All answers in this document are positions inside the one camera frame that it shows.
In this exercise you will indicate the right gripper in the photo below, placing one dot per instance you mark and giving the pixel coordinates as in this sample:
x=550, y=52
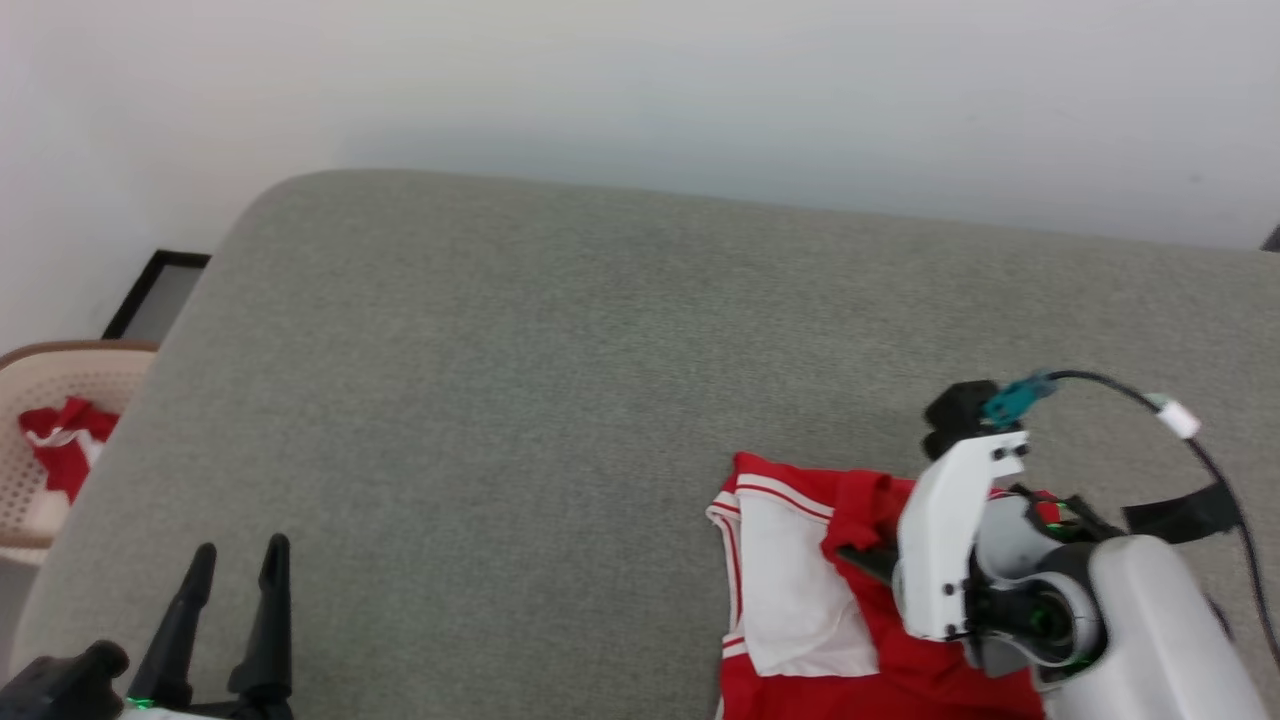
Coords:
x=940, y=540

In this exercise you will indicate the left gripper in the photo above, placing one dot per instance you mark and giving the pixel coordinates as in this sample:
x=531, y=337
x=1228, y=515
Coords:
x=215, y=712

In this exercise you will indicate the red and white garment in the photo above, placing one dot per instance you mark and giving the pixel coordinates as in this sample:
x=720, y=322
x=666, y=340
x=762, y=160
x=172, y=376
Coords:
x=800, y=590

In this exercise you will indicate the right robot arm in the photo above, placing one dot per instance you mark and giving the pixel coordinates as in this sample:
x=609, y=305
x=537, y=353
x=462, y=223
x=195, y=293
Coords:
x=1140, y=630

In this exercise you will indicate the red garment in basket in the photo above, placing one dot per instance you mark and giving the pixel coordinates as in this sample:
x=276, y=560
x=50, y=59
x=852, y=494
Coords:
x=65, y=445

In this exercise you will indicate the beige laundry basket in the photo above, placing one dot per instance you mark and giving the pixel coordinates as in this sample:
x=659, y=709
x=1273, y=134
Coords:
x=40, y=520

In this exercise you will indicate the grey fabric sofa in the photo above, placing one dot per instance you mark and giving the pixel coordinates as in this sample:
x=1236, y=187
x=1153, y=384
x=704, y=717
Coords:
x=520, y=400

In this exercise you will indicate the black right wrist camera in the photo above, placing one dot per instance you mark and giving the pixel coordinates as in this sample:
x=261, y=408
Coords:
x=958, y=415

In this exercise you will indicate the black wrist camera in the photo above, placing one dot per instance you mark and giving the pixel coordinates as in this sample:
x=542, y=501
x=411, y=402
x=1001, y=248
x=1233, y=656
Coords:
x=60, y=685
x=958, y=415

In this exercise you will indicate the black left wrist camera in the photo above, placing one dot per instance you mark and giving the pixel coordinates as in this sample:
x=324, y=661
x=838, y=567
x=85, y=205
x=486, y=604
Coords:
x=60, y=685

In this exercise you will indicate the black picture frame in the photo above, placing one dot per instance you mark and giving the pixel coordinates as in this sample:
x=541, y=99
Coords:
x=150, y=300

